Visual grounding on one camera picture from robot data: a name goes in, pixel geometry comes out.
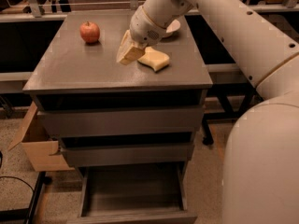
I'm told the grey drawer cabinet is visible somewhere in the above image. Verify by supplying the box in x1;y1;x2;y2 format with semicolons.
21;10;215;210

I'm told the white bowl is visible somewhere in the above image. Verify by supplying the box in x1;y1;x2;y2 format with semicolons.
164;20;180;38

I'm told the black metal frame base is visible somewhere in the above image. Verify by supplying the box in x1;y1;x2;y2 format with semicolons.
0;172;52;224

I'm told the yellow sponge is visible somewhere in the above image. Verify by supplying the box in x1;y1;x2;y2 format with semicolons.
138;47;170;72

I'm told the black table with legs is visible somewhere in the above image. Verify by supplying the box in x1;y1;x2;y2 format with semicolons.
185;10;298;145

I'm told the black floor cable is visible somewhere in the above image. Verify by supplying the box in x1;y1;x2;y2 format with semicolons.
0;149;36;194

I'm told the grey top drawer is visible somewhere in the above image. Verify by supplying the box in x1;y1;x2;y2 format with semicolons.
38;105;203;137

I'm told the metal railing frame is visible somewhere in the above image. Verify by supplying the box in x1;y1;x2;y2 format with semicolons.
0;0;299;23

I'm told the grey open bottom drawer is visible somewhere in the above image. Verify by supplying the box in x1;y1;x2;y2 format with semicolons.
67;162;197;224

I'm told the red apple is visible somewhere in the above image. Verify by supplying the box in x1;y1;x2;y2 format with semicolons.
79;21;100;44

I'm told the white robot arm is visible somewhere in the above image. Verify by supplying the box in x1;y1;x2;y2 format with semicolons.
117;0;299;224

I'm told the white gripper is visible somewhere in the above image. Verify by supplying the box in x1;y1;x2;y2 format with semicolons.
117;6;168;63

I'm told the brown cardboard box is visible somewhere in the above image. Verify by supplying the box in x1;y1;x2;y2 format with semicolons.
8;103;72;172

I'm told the grey middle drawer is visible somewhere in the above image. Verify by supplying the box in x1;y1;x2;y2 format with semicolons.
62;143;194;167

